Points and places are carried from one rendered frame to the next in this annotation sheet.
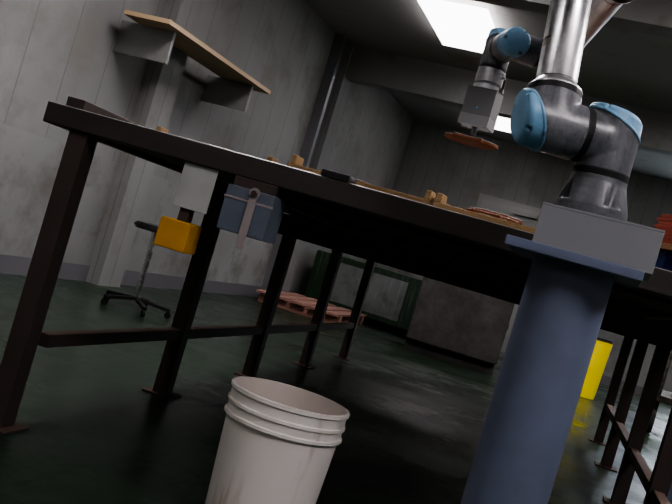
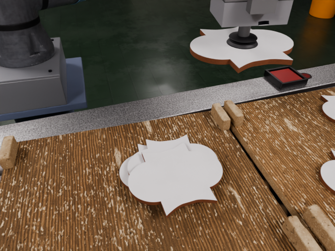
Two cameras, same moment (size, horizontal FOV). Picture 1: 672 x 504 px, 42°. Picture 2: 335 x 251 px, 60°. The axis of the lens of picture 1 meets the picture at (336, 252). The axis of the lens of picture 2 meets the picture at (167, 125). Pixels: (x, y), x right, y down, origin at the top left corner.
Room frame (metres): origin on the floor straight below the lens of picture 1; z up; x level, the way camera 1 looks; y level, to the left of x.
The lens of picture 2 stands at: (2.63, -0.57, 1.30)
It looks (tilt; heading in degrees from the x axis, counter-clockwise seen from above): 39 degrees down; 146
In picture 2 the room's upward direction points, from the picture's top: straight up
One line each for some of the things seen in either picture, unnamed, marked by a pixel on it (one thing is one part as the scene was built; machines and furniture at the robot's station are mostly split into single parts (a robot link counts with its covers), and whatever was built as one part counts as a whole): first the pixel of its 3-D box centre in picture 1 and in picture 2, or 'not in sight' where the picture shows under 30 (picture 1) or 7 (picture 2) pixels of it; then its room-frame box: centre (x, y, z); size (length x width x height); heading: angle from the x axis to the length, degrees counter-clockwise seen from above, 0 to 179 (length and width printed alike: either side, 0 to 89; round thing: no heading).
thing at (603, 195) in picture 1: (594, 195); (19, 36); (1.83, -0.48, 1.01); 0.15 x 0.15 x 0.10
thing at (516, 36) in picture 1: (516, 46); not in sight; (2.26, -0.30, 1.38); 0.11 x 0.11 x 0.08; 8
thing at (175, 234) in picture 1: (186, 207); not in sight; (2.34, 0.42, 0.74); 0.09 x 0.08 x 0.24; 75
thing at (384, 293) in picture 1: (384, 297); not in sight; (11.05, -0.75, 0.34); 1.69 x 1.54 x 0.69; 162
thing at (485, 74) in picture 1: (490, 79); not in sight; (2.36, -0.27, 1.30); 0.08 x 0.08 x 0.05
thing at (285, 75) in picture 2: not in sight; (285, 77); (2.25, 0.05, 0.92); 0.06 x 0.06 x 0.01; 75
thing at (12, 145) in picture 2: not in sight; (8, 152); (2.18, -0.60, 0.95); 0.06 x 0.02 x 0.03; 161
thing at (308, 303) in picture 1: (313, 308); not in sight; (9.50, 0.06, 0.06); 1.37 x 0.95 x 0.12; 162
